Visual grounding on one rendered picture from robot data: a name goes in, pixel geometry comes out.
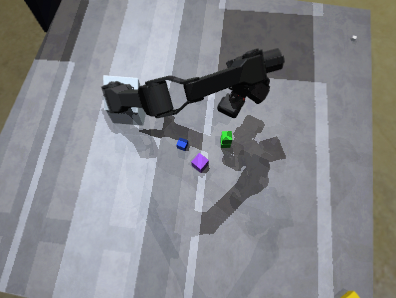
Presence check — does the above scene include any small blue block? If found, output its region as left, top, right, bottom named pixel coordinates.
left=176, top=138, right=188, bottom=151

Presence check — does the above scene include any purple block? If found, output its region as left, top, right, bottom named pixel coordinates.
left=191, top=153, right=209, bottom=173

